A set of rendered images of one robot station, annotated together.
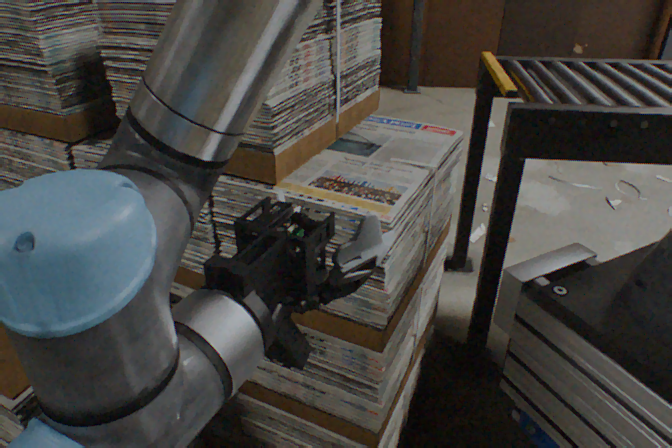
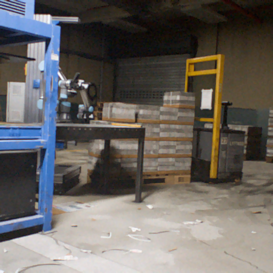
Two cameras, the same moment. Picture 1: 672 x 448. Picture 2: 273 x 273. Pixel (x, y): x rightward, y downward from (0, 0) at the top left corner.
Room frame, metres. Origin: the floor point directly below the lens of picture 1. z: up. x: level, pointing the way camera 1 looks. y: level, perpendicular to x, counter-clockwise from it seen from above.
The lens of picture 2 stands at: (3.67, -3.90, 0.91)
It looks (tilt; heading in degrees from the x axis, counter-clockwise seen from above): 3 degrees down; 122
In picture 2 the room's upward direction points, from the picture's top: 3 degrees clockwise
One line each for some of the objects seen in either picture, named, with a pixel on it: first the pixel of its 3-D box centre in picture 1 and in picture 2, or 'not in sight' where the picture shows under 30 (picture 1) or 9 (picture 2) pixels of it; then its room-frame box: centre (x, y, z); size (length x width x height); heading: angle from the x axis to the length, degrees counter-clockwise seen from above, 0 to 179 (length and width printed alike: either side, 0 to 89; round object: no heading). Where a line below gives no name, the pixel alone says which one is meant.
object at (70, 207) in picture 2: not in sight; (73, 206); (1.24, -1.12, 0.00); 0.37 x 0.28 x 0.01; 83
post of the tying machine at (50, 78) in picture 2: not in sight; (48, 129); (1.60, -1.86, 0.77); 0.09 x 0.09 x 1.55; 83
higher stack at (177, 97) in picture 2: not in sight; (176, 137); (1.25, 1.02, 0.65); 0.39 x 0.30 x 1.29; 154
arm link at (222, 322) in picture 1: (207, 340); not in sight; (0.26, 0.10, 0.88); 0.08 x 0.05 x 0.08; 63
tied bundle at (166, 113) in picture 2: not in sight; (161, 115); (1.12, 0.76, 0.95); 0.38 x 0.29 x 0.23; 155
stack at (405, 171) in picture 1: (182, 280); (133, 153); (0.93, 0.37, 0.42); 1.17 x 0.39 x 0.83; 64
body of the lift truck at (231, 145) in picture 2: not in sight; (216, 153); (1.60, 1.75, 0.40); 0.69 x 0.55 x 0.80; 154
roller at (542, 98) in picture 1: (525, 87); not in sight; (1.32, -0.51, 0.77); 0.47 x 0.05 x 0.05; 173
